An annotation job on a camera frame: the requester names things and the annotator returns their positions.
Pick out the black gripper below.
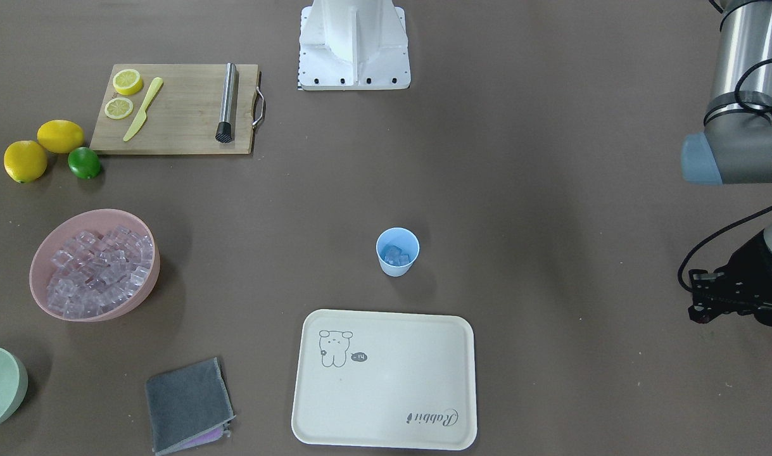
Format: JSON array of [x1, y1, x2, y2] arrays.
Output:
[[688, 233, 772, 327]]

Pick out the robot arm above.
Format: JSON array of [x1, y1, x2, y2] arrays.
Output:
[[677, 1, 772, 327]]

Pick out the blue plastic cup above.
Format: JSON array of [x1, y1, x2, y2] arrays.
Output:
[[375, 227, 421, 277]]

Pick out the ice cubes in cup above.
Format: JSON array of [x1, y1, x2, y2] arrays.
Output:
[[382, 244, 412, 267]]

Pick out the clear ice cubes pile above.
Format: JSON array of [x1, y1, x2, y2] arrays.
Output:
[[45, 225, 155, 319]]

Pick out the cream rabbit tray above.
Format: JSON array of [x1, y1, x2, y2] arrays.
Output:
[[291, 309, 478, 451]]

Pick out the steel muddler black tip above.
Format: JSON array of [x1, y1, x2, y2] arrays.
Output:
[[215, 63, 239, 144]]

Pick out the grey folded cloth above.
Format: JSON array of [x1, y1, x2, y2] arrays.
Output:
[[145, 357, 236, 455]]

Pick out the wooden cutting board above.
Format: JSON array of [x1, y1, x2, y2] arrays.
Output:
[[90, 63, 265, 155]]

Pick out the yellow plastic knife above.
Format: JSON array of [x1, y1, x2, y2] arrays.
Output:
[[122, 77, 165, 142]]

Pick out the lemon half upper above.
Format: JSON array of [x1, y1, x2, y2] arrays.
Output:
[[104, 96, 134, 120]]

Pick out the lemon half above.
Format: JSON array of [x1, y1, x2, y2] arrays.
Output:
[[104, 96, 134, 120], [111, 68, 144, 96]]

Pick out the lemon half lower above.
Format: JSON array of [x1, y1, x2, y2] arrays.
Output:
[[111, 68, 144, 96]]

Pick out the pink bowl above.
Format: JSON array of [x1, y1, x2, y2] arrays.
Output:
[[28, 208, 160, 322]]

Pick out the green lime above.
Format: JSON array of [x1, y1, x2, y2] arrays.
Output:
[[67, 146, 102, 179]]

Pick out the whole lemon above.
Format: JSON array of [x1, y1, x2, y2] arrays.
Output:
[[4, 141, 49, 184], [37, 119, 85, 154]]

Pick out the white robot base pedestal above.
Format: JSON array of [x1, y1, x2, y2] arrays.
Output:
[[297, 1, 412, 91]]

